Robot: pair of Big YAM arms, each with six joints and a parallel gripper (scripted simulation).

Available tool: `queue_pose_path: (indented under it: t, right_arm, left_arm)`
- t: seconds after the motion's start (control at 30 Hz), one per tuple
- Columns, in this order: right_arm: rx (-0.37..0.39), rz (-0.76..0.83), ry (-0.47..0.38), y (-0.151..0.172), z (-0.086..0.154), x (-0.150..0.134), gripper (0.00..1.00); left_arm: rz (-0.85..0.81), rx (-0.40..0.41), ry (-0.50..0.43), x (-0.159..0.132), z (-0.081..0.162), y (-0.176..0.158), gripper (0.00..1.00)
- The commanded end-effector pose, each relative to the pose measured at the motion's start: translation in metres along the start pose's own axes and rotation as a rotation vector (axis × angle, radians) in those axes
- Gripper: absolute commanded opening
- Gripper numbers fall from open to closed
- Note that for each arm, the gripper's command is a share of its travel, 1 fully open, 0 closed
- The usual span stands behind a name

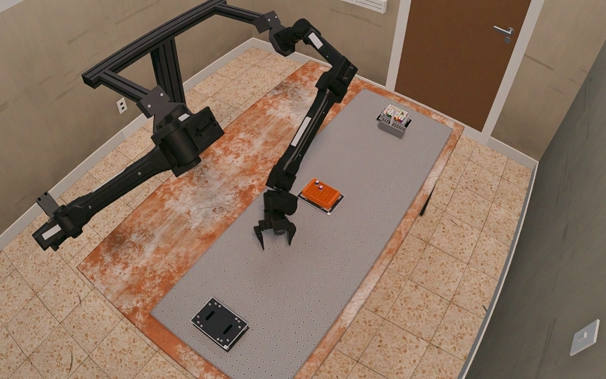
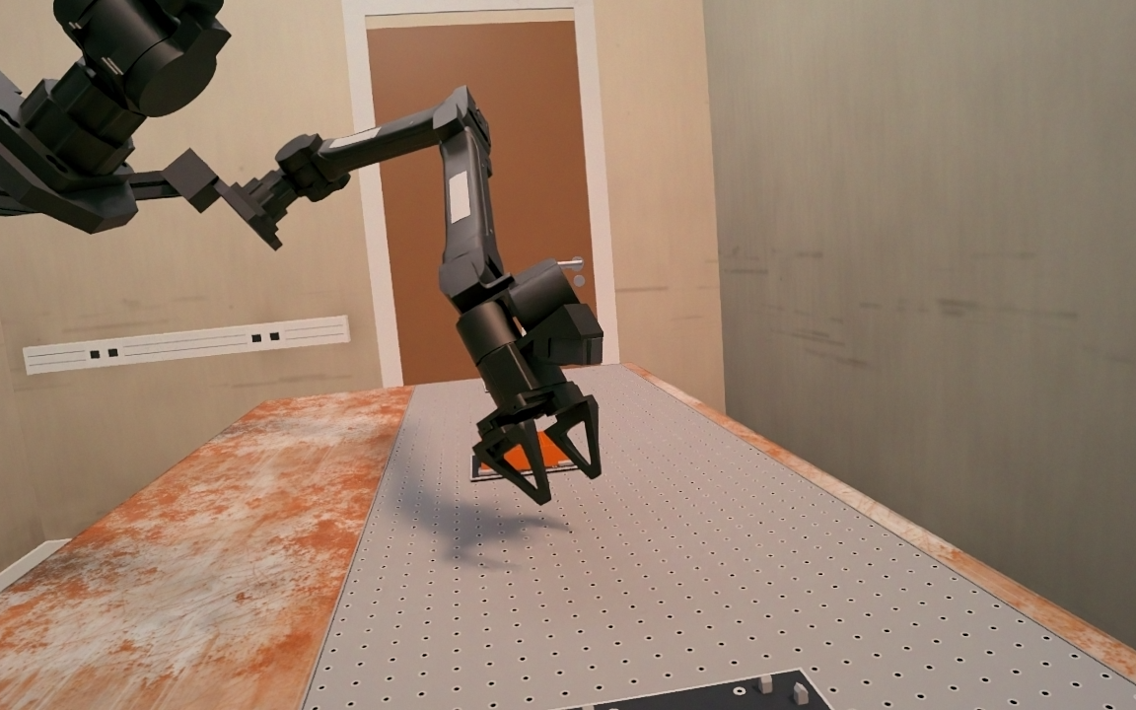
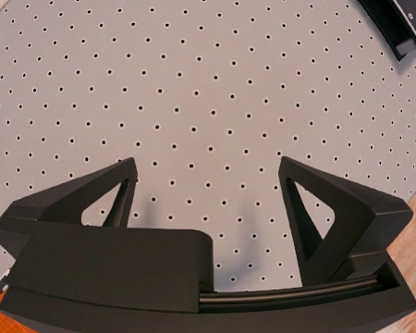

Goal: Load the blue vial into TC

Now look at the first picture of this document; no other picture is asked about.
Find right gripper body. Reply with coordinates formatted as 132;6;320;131
55;235;68;246

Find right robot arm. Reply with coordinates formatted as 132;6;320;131
32;104;225;251

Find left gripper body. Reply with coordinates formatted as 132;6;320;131
254;209;296;233

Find orange grid tube rack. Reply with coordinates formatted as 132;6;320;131
302;178;340;209

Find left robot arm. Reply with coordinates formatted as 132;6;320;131
263;18;358;235

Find grey slotted rack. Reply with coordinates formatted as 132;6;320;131
379;117;406;139

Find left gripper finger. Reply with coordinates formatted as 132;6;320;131
287;230;296;246
255;233;264;250

